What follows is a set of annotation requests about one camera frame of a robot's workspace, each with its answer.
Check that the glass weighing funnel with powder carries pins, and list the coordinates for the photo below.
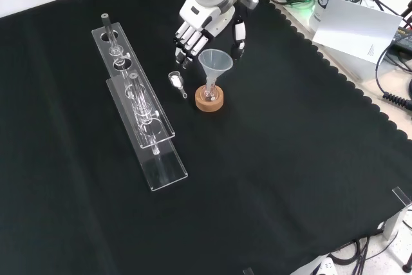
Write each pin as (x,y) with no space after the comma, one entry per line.
(175,80)

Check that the black power adapter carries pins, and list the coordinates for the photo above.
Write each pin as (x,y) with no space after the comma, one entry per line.
(402,36)

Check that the clear acrylic funnel stand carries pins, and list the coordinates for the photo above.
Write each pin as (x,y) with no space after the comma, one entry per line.
(145,117)

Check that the small clear acrylic clip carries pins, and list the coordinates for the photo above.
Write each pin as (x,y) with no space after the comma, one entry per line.
(248,271)

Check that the clear bracket with metal clamp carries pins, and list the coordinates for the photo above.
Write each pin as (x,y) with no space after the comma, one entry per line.
(397,217)

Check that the white power strip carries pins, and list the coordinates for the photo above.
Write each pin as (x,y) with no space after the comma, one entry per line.
(325,267)

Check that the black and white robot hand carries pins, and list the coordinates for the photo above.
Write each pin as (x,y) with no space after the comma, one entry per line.
(201,15)

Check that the pale board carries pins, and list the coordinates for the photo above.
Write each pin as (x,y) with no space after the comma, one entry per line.
(357,27)

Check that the black cloth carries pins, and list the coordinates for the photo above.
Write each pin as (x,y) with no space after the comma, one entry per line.
(257,159)

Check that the black tripod foot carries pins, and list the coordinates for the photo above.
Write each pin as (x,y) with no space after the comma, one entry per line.
(407,267)

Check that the small glass round-bottom flask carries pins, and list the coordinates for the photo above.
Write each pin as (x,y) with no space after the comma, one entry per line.
(209,94)

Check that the clear plastic funnel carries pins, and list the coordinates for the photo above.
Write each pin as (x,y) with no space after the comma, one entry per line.
(215,65)

